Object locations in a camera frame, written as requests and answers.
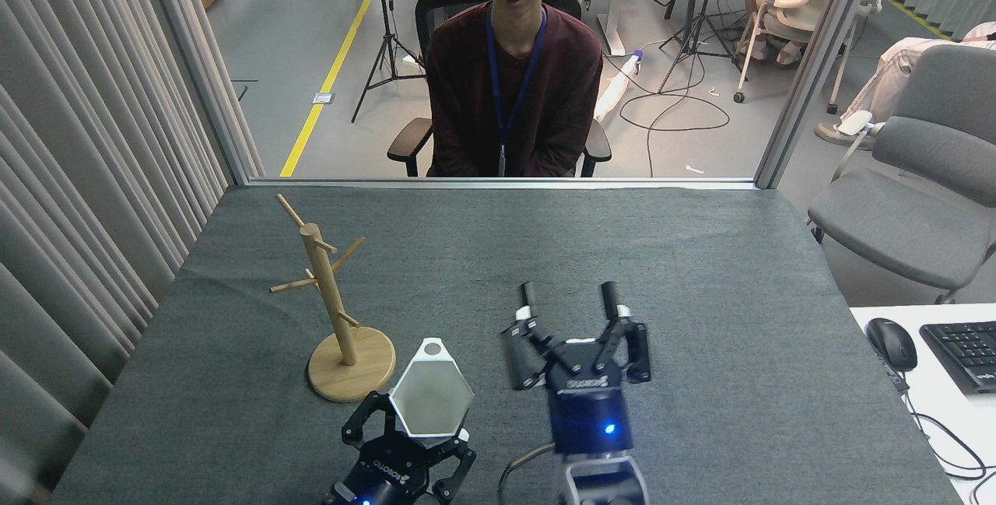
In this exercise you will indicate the white padded tube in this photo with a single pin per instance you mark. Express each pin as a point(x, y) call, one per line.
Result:
point(618, 89)

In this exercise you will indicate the black computer mouse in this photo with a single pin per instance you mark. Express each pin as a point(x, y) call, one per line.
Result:
point(892, 343)

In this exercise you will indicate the white desk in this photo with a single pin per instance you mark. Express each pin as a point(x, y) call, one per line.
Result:
point(934, 412)

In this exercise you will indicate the metal floor outlet plate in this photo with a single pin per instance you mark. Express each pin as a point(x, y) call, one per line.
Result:
point(324, 98)

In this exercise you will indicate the black tripod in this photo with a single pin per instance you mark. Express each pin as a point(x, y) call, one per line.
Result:
point(384, 22)
point(698, 15)

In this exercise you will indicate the grey badge card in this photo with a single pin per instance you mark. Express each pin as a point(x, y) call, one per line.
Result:
point(502, 163)

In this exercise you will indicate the black keyboard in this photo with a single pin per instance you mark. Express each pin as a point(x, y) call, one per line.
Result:
point(965, 353)

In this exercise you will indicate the wooden cup rack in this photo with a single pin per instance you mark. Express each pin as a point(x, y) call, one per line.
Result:
point(350, 369)

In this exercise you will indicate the robot arm white joint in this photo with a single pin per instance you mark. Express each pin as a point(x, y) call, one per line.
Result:
point(603, 483)

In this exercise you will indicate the grey upholstered chair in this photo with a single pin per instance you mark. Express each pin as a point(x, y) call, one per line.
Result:
point(910, 201)

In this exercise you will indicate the grey felt table cloth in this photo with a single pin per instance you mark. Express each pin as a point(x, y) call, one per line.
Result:
point(739, 295)

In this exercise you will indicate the person in pale trousers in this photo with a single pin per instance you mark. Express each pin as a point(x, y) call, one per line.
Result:
point(887, 77)

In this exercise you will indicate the white hexagonal cup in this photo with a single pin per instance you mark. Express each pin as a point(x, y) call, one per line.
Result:
point(432, 404)

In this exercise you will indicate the black mesh office chair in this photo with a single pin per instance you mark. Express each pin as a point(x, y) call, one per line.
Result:
point(408, 141)

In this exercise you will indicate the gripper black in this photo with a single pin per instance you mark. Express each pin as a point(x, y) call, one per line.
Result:
point(587, 404)
point(385, 474)

